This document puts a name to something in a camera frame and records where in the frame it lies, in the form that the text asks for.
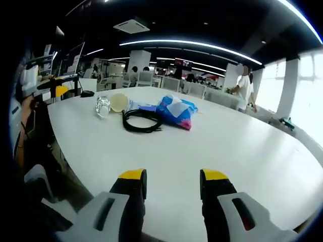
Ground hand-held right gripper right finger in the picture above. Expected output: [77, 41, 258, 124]
[199, 168, 300, 242]

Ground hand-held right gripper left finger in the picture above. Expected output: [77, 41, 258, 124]
[56, 168, 147, 242]

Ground black cable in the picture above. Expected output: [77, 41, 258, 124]
[121, 109, 165, 133]

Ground clear glass cup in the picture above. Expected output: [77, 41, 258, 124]
[94, 93, 112, 119]

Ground blue white tissue packet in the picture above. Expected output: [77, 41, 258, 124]
[127, 99, 157, 112]

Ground paper cup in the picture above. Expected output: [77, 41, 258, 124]
[110, 93, 130, 114]

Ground blue pink snack bag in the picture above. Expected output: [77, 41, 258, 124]
[155, 94, 199, 132]

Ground white table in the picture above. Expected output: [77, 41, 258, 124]
[46, 87, 323, 242]

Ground teal object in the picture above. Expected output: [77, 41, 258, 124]
[280, 116, 295, 131]

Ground white office chair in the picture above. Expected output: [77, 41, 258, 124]
[136, 71, 153, 88]
[185, 82, 207, 100]
[161, 76, 181, 92]

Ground yellow chair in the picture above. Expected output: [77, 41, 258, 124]
[51, 85, 69, 98]

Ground white pillar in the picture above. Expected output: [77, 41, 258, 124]
[276, 58, 301, 119]

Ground curved ceiling light strip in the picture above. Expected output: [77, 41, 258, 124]
[119, 39, 263, 66]

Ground ceiling air conditioner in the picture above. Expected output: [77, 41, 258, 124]
[113, 18, 151, 35]

